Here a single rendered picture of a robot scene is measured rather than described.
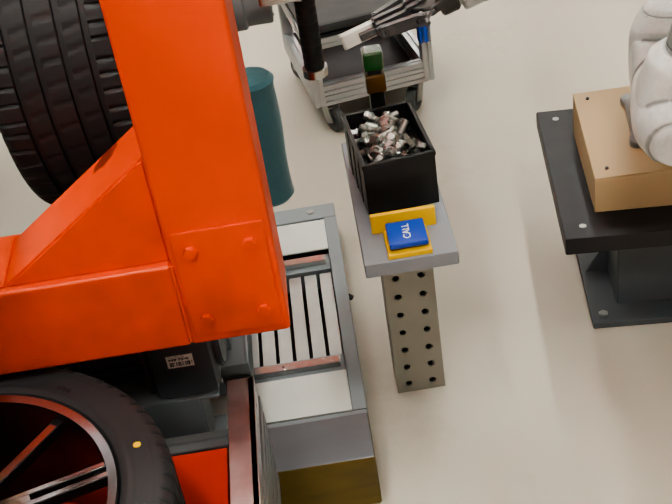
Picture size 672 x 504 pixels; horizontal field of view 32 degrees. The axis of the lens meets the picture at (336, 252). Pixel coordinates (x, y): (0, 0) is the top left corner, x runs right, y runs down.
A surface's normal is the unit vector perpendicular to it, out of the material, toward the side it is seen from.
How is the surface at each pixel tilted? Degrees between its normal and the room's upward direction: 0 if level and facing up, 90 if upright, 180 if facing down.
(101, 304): 90
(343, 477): 90
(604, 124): 4
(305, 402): 0
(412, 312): 90
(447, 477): 0
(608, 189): 90
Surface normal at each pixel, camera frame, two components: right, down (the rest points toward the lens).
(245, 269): 0.09, 0.59
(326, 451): -0.13, -0.80
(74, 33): 0.04, 0.29
